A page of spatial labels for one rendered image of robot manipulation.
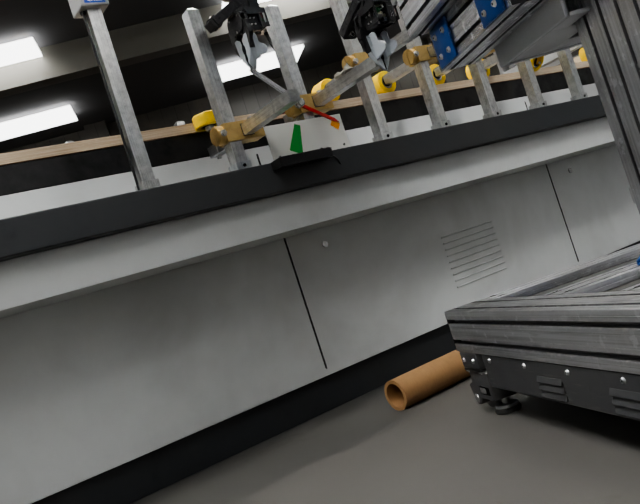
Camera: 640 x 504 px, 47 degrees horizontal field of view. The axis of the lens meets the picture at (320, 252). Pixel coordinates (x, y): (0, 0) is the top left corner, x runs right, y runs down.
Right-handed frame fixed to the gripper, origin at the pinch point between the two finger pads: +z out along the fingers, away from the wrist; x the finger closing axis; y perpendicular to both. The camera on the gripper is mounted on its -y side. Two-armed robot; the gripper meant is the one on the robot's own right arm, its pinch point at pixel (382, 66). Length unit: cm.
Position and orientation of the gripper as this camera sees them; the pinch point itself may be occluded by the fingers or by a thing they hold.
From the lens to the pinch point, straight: 188.7
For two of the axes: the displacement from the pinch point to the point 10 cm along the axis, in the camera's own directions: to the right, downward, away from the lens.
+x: 7.8, -2.4, 5.8
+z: 3.1, 9.5, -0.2
